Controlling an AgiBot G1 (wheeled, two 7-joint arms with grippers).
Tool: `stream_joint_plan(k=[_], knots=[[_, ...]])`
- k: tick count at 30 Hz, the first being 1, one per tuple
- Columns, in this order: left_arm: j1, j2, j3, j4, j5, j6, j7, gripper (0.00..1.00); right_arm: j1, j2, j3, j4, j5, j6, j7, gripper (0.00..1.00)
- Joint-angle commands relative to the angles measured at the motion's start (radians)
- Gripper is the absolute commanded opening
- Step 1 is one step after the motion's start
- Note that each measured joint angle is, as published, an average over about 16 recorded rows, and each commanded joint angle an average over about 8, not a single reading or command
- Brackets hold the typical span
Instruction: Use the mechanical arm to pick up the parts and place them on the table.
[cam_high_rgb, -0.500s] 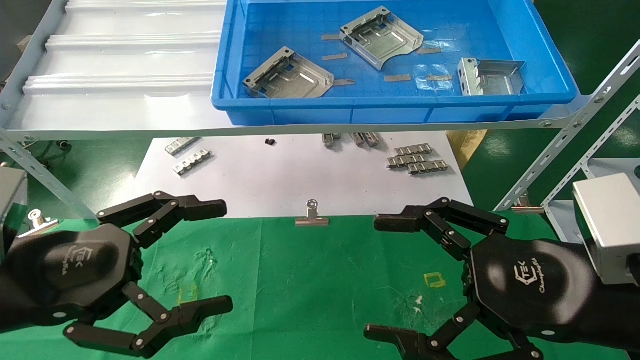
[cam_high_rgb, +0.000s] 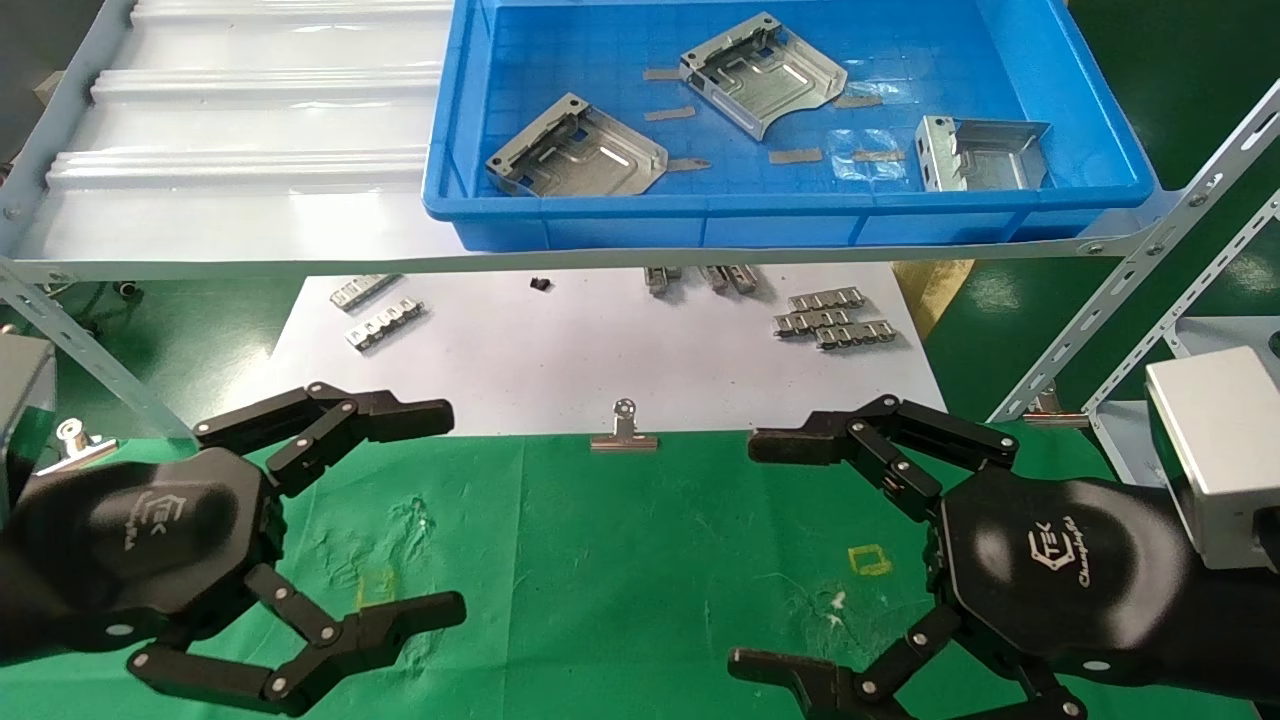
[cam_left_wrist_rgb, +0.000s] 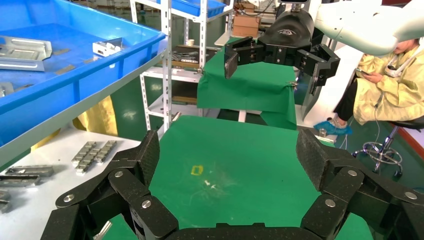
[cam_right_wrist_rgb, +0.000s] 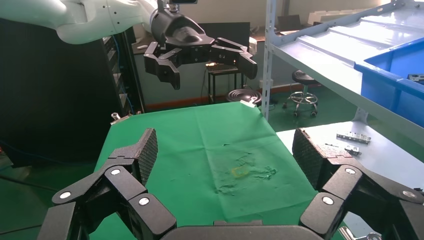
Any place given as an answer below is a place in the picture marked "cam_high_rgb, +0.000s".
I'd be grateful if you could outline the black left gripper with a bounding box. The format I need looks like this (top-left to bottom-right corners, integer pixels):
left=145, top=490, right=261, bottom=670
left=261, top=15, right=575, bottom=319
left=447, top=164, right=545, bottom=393
left=0, top=382, right=467, bottom=717

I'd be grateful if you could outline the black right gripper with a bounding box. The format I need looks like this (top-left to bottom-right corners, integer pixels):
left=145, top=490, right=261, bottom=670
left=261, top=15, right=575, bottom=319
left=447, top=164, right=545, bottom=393
left=728, top=394, right=1280, bottom=720

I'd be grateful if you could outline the curved sheet metal bracket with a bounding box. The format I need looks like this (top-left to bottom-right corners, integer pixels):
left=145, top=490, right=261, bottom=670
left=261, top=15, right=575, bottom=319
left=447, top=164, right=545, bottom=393
left=679, top=12, right=849, bottom=141
left=485, top=93, right=669, bottom=198

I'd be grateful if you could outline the green cloth mat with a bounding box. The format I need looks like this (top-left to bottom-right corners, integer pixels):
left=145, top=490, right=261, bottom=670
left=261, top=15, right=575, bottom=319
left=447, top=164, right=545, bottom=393
left=0, top=424, right=1280, bottom=720

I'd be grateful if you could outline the silver binder clip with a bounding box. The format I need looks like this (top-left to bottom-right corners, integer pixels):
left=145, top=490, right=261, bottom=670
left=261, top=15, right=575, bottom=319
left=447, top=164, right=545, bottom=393
left=35, top=418, right=119, bottom=476
left=1022, top=385, right=1091, bottom=429
left=590, top=398, right=661, bottom=453

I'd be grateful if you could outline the white paper sheet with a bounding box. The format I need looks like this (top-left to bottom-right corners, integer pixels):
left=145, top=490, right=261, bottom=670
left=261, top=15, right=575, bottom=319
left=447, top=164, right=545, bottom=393
left=255, top=262, right=951, bottom=439

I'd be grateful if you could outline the grey side shelf unit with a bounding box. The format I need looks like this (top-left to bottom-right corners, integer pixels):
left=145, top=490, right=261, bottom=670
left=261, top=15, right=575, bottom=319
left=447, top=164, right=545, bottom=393
left=1085, top=190, right=1280, bottom=491

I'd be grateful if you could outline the blue plastic bin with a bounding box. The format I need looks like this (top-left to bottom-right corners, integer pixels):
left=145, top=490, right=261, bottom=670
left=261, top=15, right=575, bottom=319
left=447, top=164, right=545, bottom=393
left=422, top=0, right=1161, bottom=251

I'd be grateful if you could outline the white ribbed shelf panel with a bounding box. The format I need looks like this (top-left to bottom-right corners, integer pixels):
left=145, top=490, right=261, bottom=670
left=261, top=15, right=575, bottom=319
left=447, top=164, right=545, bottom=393
left=20, top=0, right=471, bottom=263

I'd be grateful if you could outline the grey slotted angle rack frame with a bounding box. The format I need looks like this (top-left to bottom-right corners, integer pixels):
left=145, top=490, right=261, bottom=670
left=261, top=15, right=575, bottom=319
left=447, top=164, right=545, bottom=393
left=0, top=0, right=1280, bottom=441

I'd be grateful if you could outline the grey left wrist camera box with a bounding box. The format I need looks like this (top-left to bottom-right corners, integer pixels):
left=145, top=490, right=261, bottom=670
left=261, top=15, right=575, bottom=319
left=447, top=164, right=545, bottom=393
left=0, top=335, right=58, bottom=519

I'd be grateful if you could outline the boxy sheet metal bracket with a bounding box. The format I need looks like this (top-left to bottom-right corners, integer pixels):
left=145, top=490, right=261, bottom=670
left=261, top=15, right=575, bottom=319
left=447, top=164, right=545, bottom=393
left=917, top=115, right=1053, bottom=193

